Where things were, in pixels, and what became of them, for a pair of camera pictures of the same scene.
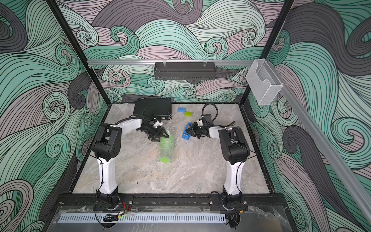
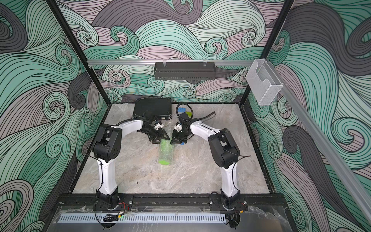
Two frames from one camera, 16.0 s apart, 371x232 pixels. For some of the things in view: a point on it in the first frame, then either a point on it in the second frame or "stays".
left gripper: [155, 137] stays
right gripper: [193, 130] → [176, 139]
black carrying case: [159, 108] stays
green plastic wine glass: [166, 149] stays
